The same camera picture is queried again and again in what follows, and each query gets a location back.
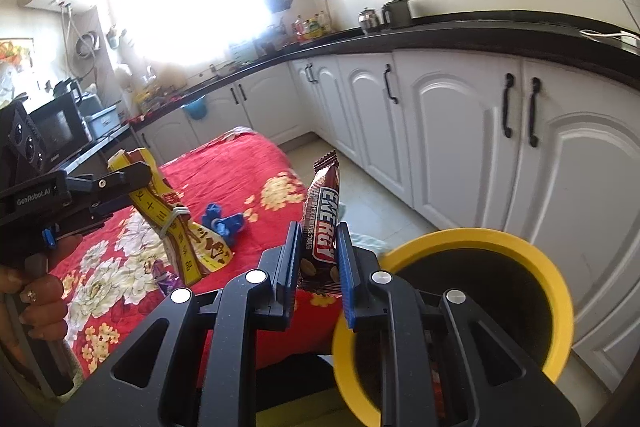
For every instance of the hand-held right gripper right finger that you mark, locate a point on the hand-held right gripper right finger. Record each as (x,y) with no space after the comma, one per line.
(347,269)

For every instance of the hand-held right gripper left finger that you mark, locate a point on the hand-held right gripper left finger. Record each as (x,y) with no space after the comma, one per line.
(292,259)

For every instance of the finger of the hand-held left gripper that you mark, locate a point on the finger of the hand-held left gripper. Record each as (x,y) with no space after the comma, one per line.
(125,177)
(95,214)

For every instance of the brown chocolate bar wrapper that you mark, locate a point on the brown chocolate bar wrapper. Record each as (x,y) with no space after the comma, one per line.
(320,227)

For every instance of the yellow paper packet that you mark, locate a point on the yellow paper packet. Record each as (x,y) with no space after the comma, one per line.
(192,252)

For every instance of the yellow rimmed trash bin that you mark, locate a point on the yellow rimmed trash bin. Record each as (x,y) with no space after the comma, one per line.
(550,287)

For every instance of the person's left hand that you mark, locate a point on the person's left hand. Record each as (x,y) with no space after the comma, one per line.
(42,302)

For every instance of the white lidded storage box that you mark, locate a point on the white lidded storage box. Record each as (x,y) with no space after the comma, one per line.
(105,121)

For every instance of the black microwave oven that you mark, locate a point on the black microwave oven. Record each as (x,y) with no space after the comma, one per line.
(57,127)

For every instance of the blue plastic item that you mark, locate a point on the blue plastic item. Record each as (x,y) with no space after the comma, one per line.
(225,223)

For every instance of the purple candy wrapper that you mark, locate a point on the purple candy wrapper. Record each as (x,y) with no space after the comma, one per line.
(164,276)

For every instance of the blue hanging bin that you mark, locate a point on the blue hanging bin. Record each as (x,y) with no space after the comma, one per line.
(194,108)

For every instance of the red floral blanket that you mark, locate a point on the red floral blanket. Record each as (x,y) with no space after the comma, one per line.
(225,167)

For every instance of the white base cabinets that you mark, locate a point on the white base cabinets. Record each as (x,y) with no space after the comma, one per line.
(450,132)

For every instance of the group of condiment bottles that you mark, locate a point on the group of condiment bottles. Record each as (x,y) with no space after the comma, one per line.
(312,28)

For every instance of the steel teapot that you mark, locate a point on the steel teapot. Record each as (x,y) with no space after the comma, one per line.
(369,21)

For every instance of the dark metal kettle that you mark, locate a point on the dark metal kettle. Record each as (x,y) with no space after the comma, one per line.
(397,13)

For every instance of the colourful wall poster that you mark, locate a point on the colourful wall poster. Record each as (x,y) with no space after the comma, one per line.
(15,50)

